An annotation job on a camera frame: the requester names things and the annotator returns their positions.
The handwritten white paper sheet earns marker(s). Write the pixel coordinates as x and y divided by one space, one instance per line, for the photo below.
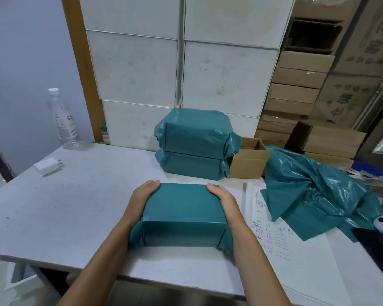
293 251

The clear plastic water bottle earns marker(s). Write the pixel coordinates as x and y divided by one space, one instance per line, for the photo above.
63 121

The person's right hand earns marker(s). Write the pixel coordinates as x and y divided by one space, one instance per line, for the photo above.
229 207

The wooden door frame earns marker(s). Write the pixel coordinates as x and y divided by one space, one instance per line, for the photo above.
83 70

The brown cardboard box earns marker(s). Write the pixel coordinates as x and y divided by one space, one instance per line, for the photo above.
332 140

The small open cardboard box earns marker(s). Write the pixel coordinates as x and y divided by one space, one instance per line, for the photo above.
247 165

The metal window frame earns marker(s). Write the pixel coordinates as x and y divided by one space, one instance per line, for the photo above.
381 124

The stack of white foam boxes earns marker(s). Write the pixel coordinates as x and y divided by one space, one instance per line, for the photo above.
229 76

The person's left fingers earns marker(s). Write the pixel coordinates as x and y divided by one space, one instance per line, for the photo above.
151 184

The person's right forearm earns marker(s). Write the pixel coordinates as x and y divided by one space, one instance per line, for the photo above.
258 267

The person's left forearm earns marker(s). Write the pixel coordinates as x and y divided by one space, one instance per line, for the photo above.
99 264

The person's right fingers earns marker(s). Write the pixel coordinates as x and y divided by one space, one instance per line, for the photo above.
215 188

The pile of green plastic bags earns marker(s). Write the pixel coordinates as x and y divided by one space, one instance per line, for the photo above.
309 194

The open dark-lined cardboard box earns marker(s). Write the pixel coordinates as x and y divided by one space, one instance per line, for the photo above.
312 36

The stack of flat cardboard boxes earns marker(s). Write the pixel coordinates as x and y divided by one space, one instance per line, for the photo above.
293 92

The small green-capped bottle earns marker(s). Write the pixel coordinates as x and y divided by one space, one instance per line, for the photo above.
105 135

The green parcel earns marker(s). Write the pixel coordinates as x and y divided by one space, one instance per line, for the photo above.
194 133
182 216
191 165

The white charger plug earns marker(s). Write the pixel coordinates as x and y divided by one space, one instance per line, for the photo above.
48 167

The large printed cardboard carton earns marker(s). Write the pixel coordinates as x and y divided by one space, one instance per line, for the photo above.
348 101
370 38

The person's left hand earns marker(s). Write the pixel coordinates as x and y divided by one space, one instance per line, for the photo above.
137 200

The blue and white packets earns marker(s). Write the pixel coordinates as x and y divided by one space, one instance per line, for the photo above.
368 170

